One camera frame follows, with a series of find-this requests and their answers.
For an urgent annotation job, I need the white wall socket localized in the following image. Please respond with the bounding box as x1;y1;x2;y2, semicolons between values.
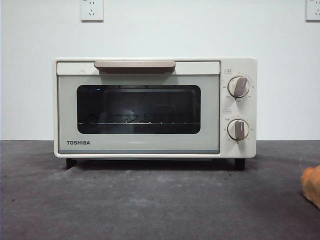
80;0;104;22
305;0;320;22

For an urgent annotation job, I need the wire oven rack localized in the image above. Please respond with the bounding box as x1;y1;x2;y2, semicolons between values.
77;113;201;125

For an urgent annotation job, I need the white Toshiba toaster oven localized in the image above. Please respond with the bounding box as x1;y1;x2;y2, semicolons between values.
52;56;258;172

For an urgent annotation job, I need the cream oven knob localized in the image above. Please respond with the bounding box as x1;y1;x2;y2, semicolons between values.
227;76;252;99
226;118;250;141

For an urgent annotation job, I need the golden bread loaf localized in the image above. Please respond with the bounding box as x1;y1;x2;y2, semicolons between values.
300;166;320;210

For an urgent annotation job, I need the glass oven door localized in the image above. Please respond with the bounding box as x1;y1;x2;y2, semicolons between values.
56;60;221;155

